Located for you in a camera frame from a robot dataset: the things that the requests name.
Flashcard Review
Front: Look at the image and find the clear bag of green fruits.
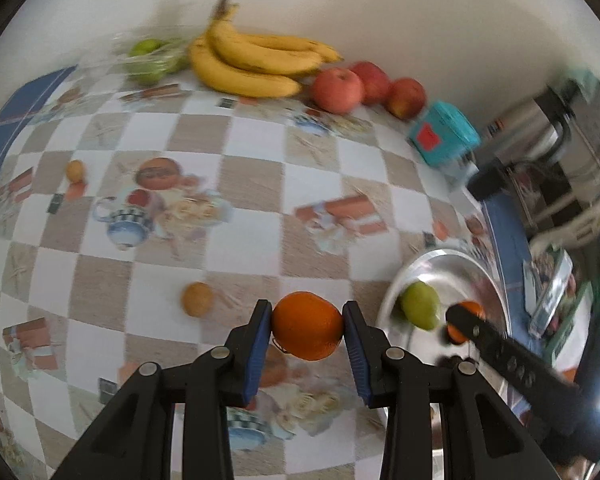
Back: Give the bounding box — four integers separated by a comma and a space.
112, 36, 193, 86

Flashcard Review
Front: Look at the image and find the teal box with red label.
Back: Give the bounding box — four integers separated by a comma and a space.
408, 101, 481, 167

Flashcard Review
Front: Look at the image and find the silver metal plate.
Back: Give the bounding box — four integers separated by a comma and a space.
377, 249, 513, 480

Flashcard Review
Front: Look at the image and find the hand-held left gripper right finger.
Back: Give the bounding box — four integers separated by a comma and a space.
342, 300, 561, 480

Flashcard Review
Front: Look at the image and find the green lime on plate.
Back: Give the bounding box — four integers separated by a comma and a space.
399, 281, 441, 331

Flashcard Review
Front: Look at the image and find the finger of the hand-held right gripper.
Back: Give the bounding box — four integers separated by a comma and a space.
445, 304, 581, 411

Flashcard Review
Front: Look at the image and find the black block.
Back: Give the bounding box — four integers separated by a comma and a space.
467, 165, 515, 202

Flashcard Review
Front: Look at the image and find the white metal rail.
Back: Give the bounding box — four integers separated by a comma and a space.
529, 195, 600, 256

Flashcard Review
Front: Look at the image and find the stainless steel kettle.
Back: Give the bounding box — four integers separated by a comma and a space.
480, 76, 600, 202

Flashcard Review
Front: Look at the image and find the small orange with stem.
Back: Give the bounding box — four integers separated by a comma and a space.
445, 301, 487, 345

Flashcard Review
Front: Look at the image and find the printed carton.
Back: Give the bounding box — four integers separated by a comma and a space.
522, 247, 581, 341

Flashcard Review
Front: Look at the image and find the yellow banana bunch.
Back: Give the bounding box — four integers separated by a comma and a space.
188, 0, 344, 99

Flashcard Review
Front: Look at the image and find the red apple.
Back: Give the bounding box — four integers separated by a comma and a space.
350, 61, 392, 106
311, 68, 365, 115
384, 77, 427, 121

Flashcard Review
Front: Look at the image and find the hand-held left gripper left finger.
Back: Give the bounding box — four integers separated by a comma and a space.
55, 300, 274, 480

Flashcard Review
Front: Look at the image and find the checkered printed tablecloth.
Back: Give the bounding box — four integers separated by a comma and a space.
0, 65, 531, 480

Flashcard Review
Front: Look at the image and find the orange with brown stem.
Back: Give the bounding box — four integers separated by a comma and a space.
271, 291, 345, 362

